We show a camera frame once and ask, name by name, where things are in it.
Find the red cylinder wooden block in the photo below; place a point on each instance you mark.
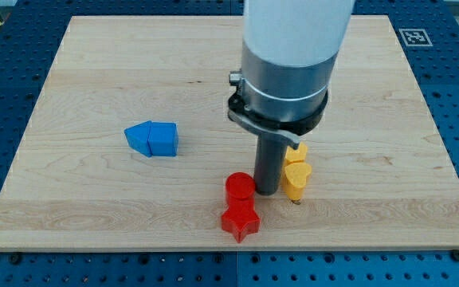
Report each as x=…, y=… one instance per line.
x=240, y=187

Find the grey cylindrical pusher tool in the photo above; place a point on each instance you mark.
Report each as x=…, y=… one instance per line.
x=269, y=160

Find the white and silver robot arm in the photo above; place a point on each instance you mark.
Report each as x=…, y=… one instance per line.
x=289, y=50

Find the yellow block behind heart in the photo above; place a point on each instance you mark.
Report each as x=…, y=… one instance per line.
x=296, y=155

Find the yellow heart wooden block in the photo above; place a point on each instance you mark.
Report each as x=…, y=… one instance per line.
x=295, y=179

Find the black and white fiducial tag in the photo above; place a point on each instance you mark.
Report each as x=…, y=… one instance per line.
x=413, y=37

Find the blue triangular wooden block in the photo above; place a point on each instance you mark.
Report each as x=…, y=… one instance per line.
x=137, y=138

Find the red star wooden block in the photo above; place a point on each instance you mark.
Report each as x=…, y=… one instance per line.
x=240, y=219

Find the light wooden board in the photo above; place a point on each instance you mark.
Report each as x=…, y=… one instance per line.
x=381, y=176

